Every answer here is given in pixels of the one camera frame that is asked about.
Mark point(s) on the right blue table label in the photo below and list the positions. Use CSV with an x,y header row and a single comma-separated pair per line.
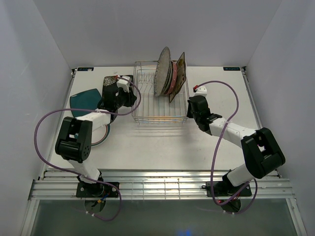
x,y
231,68

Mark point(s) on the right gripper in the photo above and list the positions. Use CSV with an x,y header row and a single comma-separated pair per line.
x,y
189,114

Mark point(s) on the pink polka dot plate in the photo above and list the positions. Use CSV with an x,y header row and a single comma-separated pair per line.
x,y
173,79

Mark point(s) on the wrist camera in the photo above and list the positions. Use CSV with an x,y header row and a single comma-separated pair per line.
x,y
200,91
123,82

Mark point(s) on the blue table label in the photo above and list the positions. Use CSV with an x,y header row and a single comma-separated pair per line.
x,y
231,68
85,69

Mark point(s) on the mint green flower plate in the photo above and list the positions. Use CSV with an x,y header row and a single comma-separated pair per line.
x,y
169,81

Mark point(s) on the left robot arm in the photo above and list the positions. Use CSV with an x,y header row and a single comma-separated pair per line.
x,y
74,142

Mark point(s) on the wire dish rack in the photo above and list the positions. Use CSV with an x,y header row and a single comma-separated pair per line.
x,y
155,110

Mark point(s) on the large speckled round plate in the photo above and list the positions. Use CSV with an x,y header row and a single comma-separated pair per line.
x,y
162,73

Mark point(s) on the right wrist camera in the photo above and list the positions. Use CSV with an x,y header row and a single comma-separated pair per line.
x,y
200,91

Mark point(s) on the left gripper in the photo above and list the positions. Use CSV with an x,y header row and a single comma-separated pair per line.
x,y
131,96

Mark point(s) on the teal square plate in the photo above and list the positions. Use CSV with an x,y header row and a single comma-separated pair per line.
x,y
87,100

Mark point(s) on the left blue table label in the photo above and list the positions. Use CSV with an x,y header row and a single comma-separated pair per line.
x,y
85,69

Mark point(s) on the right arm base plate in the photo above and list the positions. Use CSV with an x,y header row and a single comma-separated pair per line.
x,y
222,190

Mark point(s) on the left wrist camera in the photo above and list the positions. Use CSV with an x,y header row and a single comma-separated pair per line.
x,y
123,82

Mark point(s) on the black floral square plate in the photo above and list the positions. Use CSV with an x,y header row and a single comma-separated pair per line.
x,y
108,80

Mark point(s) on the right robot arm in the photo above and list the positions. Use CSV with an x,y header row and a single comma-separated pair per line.
x,y
261,152

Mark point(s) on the white plate green rim left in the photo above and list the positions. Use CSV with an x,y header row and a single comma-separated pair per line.
x,y
100,135

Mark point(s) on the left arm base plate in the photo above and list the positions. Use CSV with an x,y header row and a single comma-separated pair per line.
x,y
95,190

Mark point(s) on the cream flower square plate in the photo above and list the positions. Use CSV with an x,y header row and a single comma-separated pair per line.
x,y
181,76

